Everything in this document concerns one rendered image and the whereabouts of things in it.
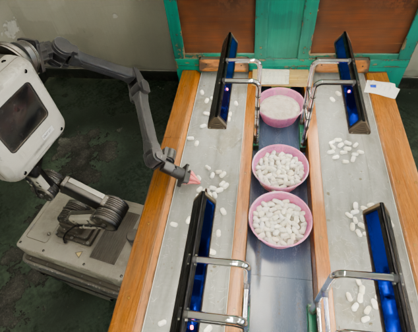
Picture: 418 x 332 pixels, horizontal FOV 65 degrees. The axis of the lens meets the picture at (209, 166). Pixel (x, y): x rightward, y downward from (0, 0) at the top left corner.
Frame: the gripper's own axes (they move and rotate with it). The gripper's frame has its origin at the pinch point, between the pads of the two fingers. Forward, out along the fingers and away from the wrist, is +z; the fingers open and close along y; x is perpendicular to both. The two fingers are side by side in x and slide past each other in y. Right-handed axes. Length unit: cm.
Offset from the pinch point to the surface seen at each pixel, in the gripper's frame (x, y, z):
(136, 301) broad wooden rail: 9, -56, -13
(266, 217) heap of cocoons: -18.8, -14.7, 26.3
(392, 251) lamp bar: -69, -44, 28
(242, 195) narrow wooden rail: -14.2, -6.5, 16.0
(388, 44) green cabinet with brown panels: -73, 87, 63
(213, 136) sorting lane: -0.7, 31.1, 3.5
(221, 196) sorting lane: -6.2, -6.0, 10.0
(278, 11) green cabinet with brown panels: -50, 87, 3
